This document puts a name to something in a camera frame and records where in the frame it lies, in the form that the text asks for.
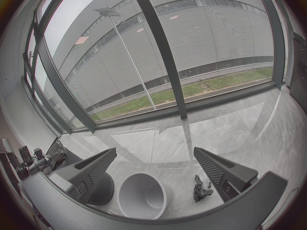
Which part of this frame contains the crumpled black plastic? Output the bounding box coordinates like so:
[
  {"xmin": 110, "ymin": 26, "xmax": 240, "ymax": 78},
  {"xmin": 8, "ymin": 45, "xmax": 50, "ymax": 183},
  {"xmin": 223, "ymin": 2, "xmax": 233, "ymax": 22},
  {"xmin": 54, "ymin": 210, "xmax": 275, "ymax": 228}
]
[{"xmin": 193, "ymin": 175, "xmax": 214, "ymax": 203}]

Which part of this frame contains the window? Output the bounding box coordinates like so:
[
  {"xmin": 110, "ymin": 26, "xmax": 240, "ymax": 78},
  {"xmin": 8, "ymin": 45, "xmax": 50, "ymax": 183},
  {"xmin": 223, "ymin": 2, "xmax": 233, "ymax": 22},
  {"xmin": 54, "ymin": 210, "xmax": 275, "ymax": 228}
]
[{"xmin": 23, "ymin": 0, "xmax": 292, "ymax": 135}]

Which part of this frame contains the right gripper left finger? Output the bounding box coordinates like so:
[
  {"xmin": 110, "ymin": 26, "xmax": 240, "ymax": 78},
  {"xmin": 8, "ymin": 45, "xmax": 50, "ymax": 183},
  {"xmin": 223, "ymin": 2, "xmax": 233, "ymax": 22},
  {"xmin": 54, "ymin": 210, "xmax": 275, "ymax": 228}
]
[{"xmin": 51, "ymin": 147, "xmax": 118, "ymax": 204}]

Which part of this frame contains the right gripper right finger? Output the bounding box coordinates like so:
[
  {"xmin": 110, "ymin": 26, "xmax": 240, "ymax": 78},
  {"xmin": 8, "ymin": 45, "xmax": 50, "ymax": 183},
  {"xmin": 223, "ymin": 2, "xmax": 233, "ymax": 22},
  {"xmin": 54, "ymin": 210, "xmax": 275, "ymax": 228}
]
[{"xmin": 193, "ymin": 147, "xmax": 259, "ymax": 204}]

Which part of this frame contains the white trash bin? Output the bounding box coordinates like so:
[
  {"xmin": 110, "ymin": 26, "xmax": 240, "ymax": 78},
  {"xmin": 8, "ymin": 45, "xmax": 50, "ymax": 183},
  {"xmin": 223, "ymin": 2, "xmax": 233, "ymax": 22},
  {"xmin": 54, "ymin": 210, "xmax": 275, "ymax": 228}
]
[{"xmin": 117, "ymin": 172, "xmax": 173, "ymax": 220}]

